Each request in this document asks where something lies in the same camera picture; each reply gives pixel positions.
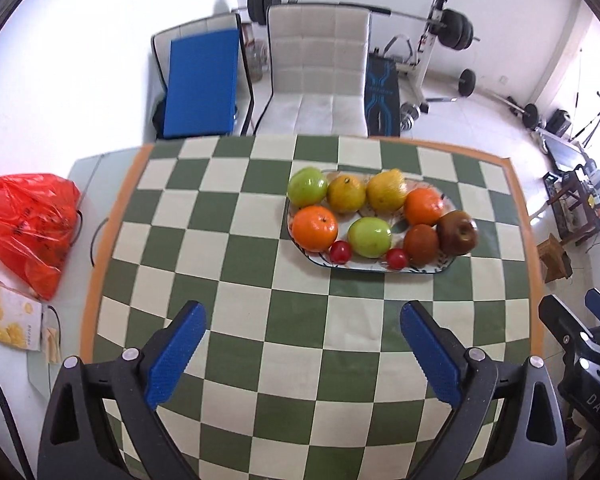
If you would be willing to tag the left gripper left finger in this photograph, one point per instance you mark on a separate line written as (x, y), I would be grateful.
(77, 441)

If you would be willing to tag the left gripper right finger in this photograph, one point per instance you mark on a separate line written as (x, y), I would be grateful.
(527, 440)

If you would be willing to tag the red brown apple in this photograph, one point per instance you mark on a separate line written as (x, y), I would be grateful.
(457, 233)

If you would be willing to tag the dark red orange fruit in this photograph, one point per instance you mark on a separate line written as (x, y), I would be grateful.
(421, 245)

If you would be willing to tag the red cherry tomato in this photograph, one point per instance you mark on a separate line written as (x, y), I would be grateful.
(340, 252)
(396, 259)

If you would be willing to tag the green apple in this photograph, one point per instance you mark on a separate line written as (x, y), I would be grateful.
(307, 187)
(370, 237)

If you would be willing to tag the orange mandarin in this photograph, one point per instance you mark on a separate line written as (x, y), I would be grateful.
(314, 228)

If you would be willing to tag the yellow orange fruit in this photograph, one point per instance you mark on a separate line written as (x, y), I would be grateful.
(346, 194)

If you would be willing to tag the small wooden stool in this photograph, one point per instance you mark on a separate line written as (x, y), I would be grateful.
(555, 262)

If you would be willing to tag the dark wooden side table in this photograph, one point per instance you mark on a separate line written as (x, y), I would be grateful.
(575, 201)

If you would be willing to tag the snack box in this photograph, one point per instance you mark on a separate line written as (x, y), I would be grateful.
(24, 325)

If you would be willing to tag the green checkered tablecloth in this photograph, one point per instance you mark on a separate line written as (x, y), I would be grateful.
(303, 372)

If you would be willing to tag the orange on plate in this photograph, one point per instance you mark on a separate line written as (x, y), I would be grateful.
(423, 206)

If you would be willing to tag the red plastic bag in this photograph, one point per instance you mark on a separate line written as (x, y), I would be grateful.
(38, 215)

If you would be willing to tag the floral oval plate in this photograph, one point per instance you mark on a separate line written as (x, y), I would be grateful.
(397, 223)

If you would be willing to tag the yellow pear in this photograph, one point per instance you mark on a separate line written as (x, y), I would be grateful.
(386, 192)

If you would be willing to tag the floor barbell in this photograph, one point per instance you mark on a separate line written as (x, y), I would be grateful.
(529, 114)

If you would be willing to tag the dumbbell on floor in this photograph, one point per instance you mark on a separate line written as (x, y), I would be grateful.
(410, 114)

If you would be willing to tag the white barbell rack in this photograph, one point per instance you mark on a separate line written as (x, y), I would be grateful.
(415, 66)

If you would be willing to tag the black blue weight bench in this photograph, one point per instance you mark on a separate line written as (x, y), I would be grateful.
(382, 97)

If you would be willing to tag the barbell with black plates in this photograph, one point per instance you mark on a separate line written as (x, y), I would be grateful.
(453, 29)

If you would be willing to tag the blue padded chair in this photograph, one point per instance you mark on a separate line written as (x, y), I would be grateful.
(206, 87)

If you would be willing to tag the white padded chair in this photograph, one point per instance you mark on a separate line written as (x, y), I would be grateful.
(318, 61)

